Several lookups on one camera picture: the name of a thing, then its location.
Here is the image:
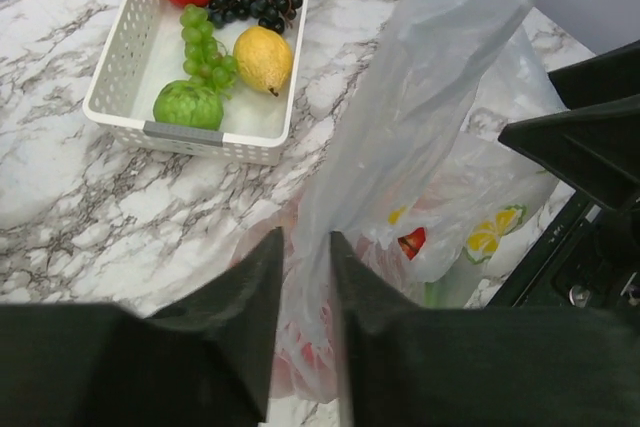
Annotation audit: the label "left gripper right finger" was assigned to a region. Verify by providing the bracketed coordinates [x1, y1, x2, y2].
[330, 232, 639, 426]

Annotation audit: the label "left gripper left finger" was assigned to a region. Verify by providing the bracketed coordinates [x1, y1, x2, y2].
[1, 228, 284, 426]

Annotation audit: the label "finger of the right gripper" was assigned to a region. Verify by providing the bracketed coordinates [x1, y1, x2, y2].
[548, 40, 640, 110]

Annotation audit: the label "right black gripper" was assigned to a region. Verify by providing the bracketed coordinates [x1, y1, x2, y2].
[492, 96, 639, 312]

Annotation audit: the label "clear plastic bag of fruits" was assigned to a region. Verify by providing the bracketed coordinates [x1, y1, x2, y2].
[234, 0, 563, 403]

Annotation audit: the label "green fake apple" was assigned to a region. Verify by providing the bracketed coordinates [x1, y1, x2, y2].
[153, 80, 224, 131]

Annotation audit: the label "green fake grape bunch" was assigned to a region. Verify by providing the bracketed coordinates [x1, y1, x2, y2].
[180, 4, 238, 99]

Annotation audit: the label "dark purple fake grapes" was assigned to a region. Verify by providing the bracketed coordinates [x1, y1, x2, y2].
[205, 0, 304, 35]

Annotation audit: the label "white perforated plastic basket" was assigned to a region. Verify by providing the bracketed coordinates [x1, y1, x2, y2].
[82, 0, 308, 165]

